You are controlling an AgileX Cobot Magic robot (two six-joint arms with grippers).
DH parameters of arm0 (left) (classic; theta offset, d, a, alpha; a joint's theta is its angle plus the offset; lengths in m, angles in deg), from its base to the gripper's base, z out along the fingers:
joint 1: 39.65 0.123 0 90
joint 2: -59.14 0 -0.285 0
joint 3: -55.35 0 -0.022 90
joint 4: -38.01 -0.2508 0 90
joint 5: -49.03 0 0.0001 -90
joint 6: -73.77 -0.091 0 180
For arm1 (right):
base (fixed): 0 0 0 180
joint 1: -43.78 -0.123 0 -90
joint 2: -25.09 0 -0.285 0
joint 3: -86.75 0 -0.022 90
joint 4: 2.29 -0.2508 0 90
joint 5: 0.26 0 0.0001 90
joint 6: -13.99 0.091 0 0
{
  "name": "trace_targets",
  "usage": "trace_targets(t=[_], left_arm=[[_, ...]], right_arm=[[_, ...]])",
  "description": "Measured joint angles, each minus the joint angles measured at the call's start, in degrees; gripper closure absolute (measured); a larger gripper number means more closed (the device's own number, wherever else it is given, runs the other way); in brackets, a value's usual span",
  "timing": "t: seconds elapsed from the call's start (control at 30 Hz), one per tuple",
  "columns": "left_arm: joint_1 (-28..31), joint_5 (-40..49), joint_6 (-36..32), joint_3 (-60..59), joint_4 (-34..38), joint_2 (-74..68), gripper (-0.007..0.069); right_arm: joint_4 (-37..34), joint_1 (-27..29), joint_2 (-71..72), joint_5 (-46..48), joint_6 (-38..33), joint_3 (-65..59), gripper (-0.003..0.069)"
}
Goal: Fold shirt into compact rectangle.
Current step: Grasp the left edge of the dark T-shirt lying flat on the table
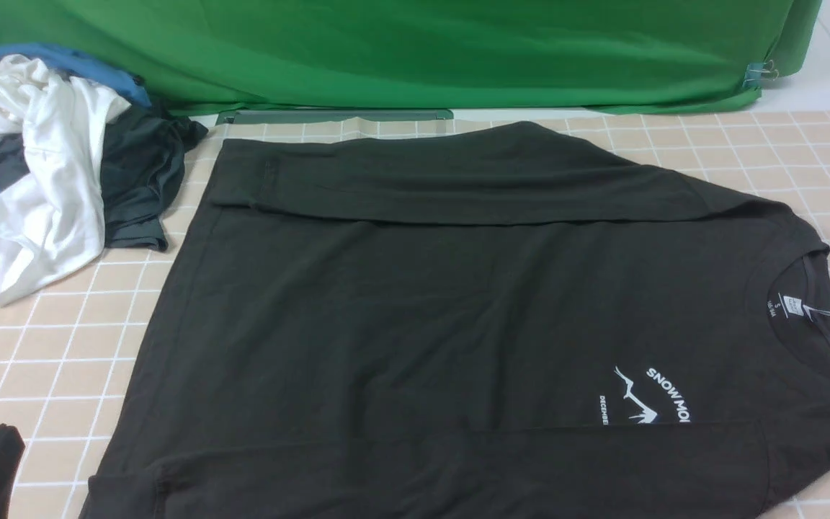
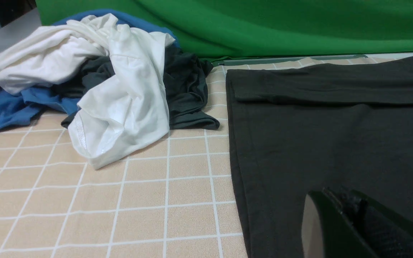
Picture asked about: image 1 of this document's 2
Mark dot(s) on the dark gray long-sleeve shirt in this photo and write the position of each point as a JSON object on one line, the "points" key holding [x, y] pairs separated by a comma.
{"points": [[507, 323]]}

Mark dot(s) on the white crumpled garment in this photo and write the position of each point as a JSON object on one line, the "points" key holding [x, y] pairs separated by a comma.
{"points": [[52, 219]]}

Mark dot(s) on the blue crumpled garment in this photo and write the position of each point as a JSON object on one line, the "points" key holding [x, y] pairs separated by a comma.
{"points": [[91, 72]]}

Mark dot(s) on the dark teal crumpled garment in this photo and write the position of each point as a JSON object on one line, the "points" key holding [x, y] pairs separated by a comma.
{"points": [[142, 170]]}

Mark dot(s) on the gray metal base bar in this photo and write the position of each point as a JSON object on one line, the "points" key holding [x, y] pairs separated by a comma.
{"points": [[319, 115]]}

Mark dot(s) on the green backdrop cloth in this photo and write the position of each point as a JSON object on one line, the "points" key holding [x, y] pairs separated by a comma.
{"points": [[618, 57]]}

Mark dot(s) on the binder clip on backdrop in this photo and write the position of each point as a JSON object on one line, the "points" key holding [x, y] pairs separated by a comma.
{"points": [[756, 74]]}

